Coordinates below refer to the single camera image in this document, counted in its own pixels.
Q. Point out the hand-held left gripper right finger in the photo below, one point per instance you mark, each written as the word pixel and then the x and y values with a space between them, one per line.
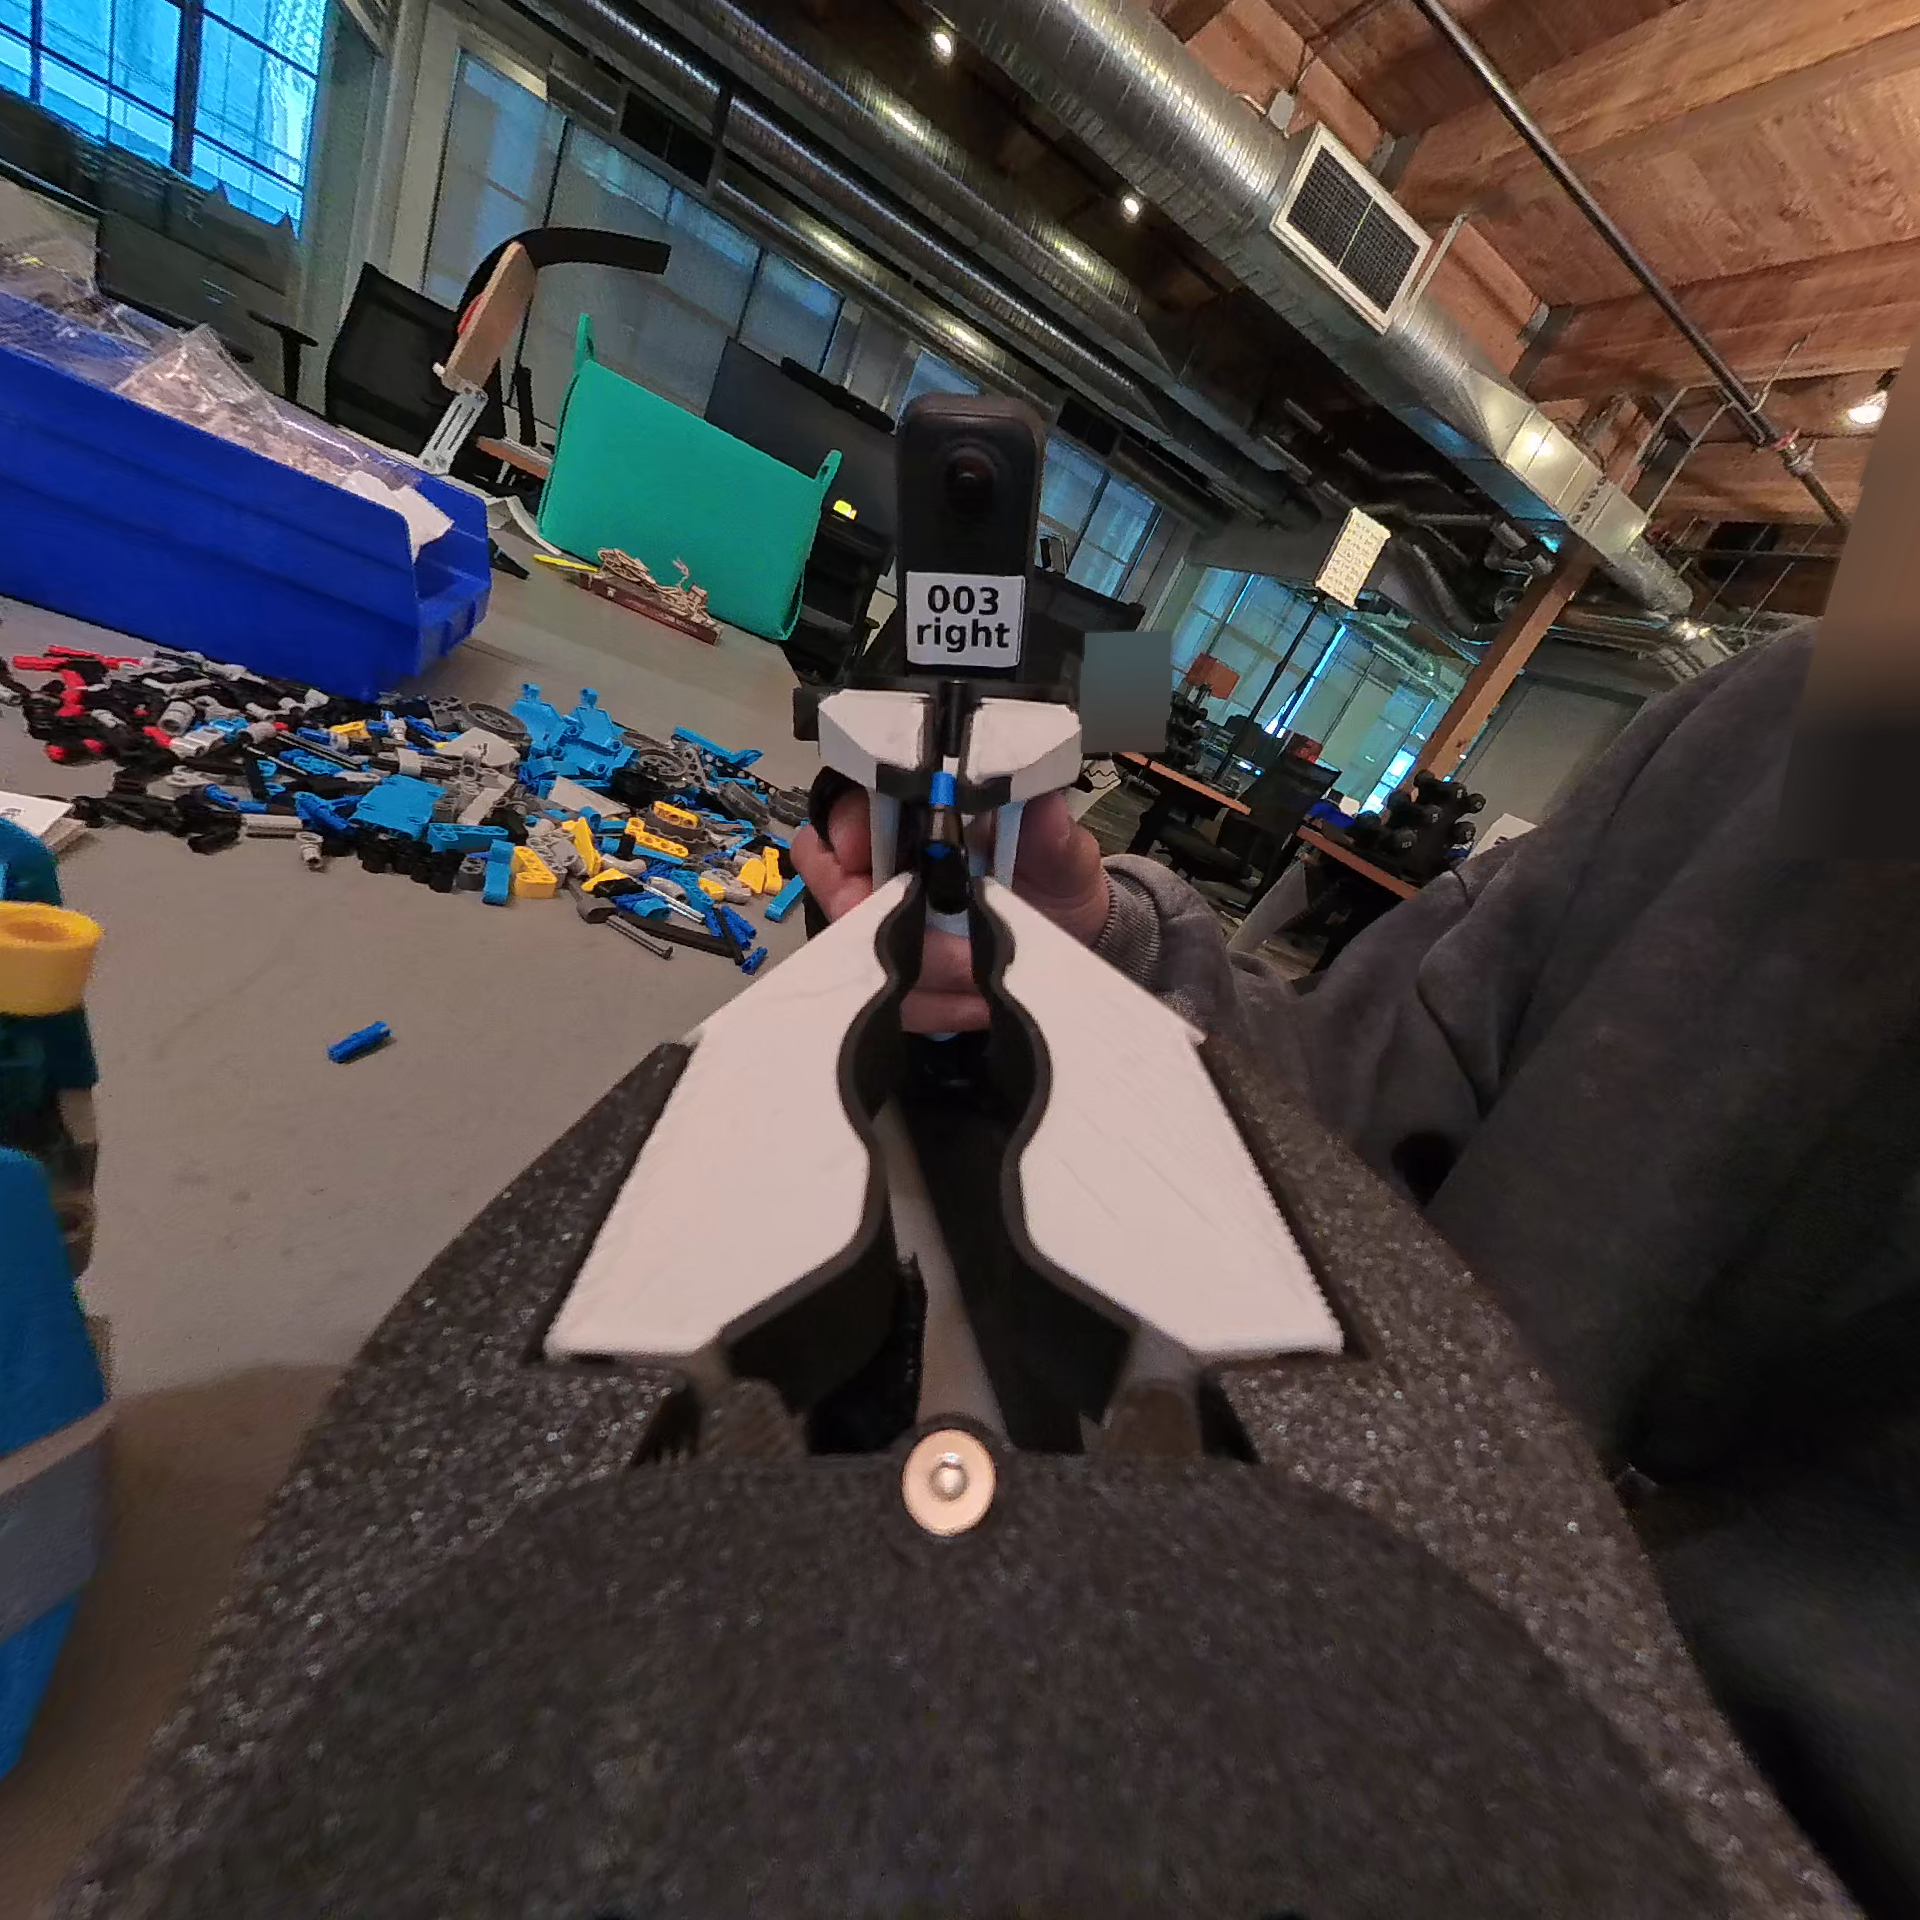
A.
pixel 1184 1184

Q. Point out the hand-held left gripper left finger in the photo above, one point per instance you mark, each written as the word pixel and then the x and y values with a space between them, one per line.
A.
pixel 719 1184

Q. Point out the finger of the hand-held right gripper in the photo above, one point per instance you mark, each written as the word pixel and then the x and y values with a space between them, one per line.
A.
pixel 1029 744
pixel 871 735

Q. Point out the blue toy pin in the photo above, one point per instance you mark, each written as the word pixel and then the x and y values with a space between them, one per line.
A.
pixel 943 794
pixel 361 1041

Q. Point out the black toy connector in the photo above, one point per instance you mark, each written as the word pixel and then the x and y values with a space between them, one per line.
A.
pixel 947 856

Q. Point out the pile of toy brick pieces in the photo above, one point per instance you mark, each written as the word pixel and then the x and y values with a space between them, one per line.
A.
pixel 421 810

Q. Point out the grey blue toy brick model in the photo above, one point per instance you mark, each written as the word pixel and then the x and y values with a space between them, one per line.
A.
pixel 38 1307

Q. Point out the person's right forearm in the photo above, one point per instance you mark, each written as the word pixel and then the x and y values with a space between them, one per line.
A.
pixel 1180 932

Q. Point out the person's right hand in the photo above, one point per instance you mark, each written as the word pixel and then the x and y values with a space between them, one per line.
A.
pixel 1074 879

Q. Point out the small wooden model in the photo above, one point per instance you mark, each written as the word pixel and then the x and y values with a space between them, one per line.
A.
pixel 653 593

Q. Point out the yellow pen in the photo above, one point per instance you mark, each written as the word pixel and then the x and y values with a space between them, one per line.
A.
pixel 564 560

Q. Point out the white hanging sign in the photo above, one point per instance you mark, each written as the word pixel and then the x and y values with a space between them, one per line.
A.
pixel 1354 555

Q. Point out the black office chair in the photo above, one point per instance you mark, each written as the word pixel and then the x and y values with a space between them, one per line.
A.
pixel 385 353

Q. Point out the blue plastic bin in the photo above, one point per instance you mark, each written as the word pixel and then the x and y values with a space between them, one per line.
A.
pixel 225 555

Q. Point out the clear plastic bags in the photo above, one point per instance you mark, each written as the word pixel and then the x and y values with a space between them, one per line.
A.
pixel 255 405

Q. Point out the black ceiling pipe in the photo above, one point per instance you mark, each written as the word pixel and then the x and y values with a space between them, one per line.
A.
pixel 1620 226

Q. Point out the open instruction booklet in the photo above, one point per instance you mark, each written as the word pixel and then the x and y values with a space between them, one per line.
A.
pixel 31 821

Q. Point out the silver ventilation duct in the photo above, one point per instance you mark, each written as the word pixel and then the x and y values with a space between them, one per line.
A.
pixel 1200 135

